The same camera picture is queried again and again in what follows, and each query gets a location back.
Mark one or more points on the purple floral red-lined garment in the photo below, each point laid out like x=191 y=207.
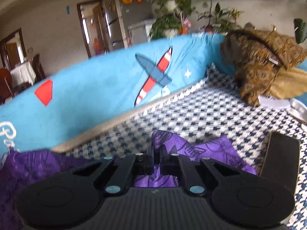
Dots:
x=22 y=169

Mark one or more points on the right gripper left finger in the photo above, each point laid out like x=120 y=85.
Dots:
x=149 y=160

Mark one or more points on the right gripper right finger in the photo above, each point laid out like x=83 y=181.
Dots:
x=168 y=162

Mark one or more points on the silver refrigerator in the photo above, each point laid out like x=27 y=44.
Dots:
x=119 y=15

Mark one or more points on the small leafy plant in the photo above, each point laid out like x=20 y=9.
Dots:
x=220 y=20

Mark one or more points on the white clothed dining table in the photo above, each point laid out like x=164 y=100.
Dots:
x=23 y=73

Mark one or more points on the black smartphone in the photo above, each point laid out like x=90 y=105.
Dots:
x=281 y=162

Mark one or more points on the green potted plant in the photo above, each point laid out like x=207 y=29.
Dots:
x=172 y=18

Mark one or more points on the brown patterned garment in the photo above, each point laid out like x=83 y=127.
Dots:
x=266 y=64

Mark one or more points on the blue cartoon print sofa backrest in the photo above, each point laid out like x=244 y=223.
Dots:
x=94 y=91

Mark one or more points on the dark wooden chair behind table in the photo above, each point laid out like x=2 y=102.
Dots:
x=38 y=69

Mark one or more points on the brown wooden chair right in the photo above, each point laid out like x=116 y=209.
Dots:
x=6 y=90

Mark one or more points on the white chest freezer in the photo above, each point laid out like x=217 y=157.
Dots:
x=140 y=32

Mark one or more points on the white paper under garment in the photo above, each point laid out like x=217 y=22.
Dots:
x=293 y=106

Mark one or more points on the houndstooth sofa seat cover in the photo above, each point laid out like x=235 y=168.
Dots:
x=199 y=113

